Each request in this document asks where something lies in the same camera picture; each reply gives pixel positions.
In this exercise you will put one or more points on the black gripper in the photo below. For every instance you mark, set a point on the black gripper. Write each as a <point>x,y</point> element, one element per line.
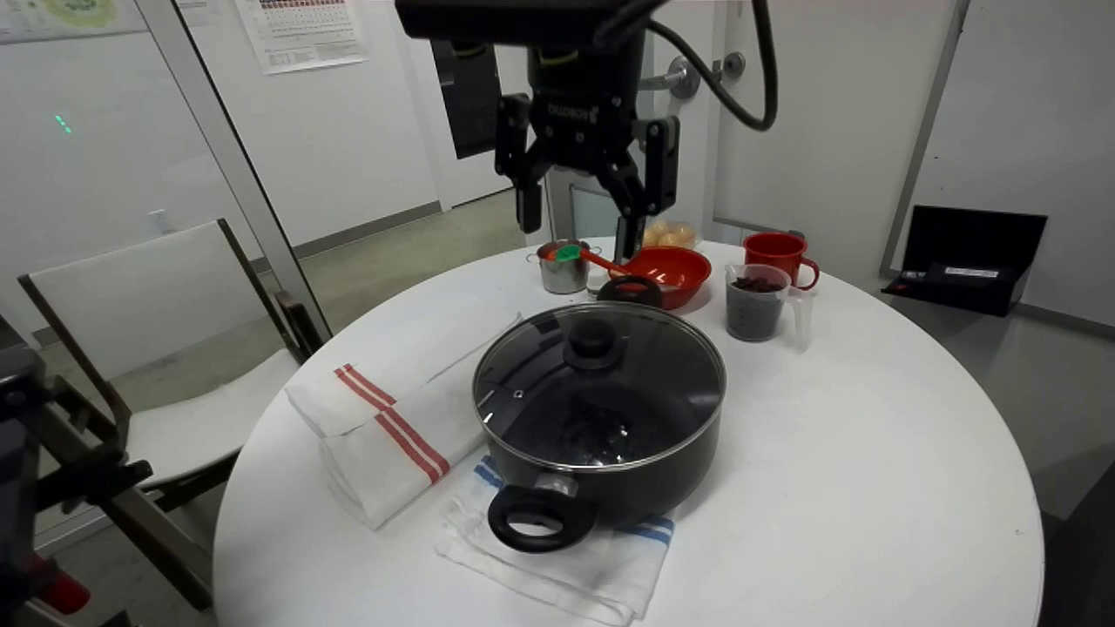
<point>588,106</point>

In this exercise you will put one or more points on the glass lid with black knob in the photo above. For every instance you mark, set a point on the glass lid with black knob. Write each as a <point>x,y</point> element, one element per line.
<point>656,384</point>

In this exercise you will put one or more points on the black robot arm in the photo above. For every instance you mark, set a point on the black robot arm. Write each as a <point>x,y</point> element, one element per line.
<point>523,20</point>

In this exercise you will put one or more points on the clear drinking glass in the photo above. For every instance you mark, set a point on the clear drinking glass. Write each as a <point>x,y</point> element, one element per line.
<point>804,315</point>

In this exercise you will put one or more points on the yellowish bread rolls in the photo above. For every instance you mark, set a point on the yellowish bread rolls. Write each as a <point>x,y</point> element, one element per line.
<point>671,236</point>

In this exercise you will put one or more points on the red bowl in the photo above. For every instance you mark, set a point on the red bowl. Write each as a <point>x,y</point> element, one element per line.
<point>676,275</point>

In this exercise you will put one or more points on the black box on wrist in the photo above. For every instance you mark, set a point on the black box on wrist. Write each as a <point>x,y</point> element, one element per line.
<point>467,100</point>

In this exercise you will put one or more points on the red cup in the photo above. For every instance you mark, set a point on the red cup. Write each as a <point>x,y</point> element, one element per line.
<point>771,249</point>

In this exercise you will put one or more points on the clear cup with dark contents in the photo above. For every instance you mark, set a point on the clear cup with dark contents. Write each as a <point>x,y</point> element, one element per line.
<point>754,308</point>

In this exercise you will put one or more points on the white door with glass pane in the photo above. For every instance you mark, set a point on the white door with glass pane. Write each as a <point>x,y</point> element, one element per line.
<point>848,117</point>

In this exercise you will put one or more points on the black open case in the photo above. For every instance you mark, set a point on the black open case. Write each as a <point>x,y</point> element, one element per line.
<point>969,260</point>

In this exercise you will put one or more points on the red-striped white towel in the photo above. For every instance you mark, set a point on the red-striped white towel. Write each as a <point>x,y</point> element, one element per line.
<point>364,480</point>

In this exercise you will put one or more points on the blue-striped white towel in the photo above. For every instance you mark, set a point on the blue-striped white towel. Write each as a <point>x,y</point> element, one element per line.
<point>580,572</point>

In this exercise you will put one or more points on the white chair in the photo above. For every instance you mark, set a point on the white chair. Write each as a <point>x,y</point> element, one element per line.
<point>142,304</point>

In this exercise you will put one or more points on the white paper wall poster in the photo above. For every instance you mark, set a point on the white paper wall poster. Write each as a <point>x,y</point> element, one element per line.
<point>306,31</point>

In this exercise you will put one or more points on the grey metal partition frame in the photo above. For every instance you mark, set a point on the grey metal partition frame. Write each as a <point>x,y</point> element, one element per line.
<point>231,162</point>

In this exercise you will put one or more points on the green printed wall poster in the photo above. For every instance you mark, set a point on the green printed wall poster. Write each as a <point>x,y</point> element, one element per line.
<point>72,17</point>

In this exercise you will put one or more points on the black camera stand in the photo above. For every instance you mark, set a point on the black camera stand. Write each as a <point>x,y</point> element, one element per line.
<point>22,464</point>

